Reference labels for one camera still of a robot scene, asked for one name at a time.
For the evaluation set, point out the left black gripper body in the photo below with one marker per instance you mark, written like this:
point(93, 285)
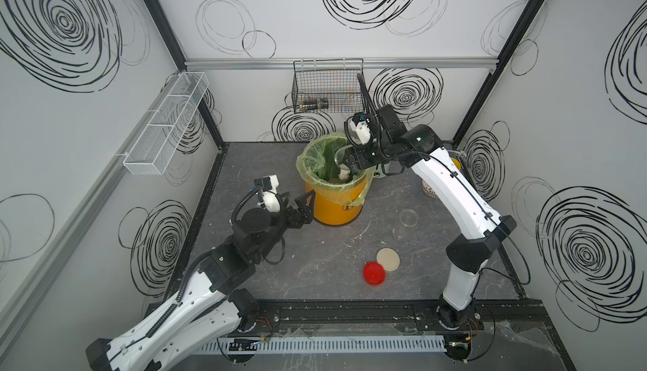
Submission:
point(285, 219)

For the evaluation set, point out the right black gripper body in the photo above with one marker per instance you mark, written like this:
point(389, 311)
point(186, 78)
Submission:
point(372, 154)

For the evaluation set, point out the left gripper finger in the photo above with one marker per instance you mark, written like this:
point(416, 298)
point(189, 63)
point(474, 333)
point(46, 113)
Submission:
point(306, 202)
point(300, 219)

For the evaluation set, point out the yellow trash bin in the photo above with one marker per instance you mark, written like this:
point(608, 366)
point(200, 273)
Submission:
point(331, 213)

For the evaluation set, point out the cream lid oatmeal jar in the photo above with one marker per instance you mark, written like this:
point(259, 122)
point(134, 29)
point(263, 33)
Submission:
point(345, 159)

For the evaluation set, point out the red jar lid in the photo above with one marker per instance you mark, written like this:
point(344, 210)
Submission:
point(374, 273)

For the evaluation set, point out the cream jar lid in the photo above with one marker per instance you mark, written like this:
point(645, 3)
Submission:
point(388, 259)

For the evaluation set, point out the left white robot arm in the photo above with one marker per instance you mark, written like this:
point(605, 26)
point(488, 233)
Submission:
point(210, 301)

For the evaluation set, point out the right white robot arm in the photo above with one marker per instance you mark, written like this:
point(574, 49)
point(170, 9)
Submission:
point(377, 136)

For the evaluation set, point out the mint green toaster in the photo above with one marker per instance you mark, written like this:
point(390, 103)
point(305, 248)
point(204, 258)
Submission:
point(388, 169)

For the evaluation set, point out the green plastic bin liner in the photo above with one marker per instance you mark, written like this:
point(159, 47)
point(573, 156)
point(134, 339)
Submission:
point(317, 167)

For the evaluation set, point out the white round sink strainer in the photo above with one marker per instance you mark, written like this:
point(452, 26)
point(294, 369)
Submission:
point(428, 189)

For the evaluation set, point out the dark item in basket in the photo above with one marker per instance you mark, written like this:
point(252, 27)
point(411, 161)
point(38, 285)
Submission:
point(315, 104)

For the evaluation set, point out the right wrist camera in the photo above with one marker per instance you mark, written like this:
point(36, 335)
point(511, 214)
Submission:
point(359, 128)

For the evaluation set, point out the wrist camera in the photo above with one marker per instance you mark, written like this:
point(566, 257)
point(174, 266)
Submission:
point(267, 197)
point(359, 128)

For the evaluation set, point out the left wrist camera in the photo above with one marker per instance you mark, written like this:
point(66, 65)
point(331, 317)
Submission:
point(267, 197)

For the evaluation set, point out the black wire wall basket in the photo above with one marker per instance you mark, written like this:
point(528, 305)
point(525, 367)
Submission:
point(335, 79)

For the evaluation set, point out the white slotted cable duct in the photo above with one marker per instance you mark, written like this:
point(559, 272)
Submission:
point(324, 345)

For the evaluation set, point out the white wire wall shelf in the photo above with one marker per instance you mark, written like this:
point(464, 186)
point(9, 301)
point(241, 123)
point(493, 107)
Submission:
point(174, 127)

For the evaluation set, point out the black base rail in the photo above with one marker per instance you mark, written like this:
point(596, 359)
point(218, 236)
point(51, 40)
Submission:
point(422, 315)

